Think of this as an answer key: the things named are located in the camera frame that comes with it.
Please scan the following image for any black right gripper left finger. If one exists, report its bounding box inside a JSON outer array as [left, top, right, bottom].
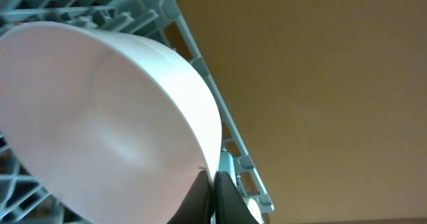
[[167, 171, 214, 224]]

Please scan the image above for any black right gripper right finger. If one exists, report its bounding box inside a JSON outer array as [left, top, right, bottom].
[[214, 171, 258, 224]]

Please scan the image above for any pink bowl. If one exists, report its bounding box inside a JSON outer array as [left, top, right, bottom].
[[1, 22, 222, 223]]

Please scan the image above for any grey dishwasher rack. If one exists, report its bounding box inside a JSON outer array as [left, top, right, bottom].
[[1, 0, 274, 223]]

